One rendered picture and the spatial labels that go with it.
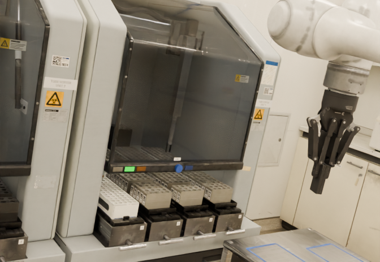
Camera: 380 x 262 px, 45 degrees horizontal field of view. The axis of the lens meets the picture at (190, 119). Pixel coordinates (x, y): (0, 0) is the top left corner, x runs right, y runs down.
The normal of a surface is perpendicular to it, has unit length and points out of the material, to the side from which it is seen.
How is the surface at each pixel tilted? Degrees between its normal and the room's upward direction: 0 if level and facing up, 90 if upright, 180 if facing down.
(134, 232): 90
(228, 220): 90
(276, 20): 89
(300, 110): 90
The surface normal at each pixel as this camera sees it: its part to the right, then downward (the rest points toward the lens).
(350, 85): 0.24, 0.22
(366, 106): -0.79, -0.04
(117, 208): 0.58, 0.25
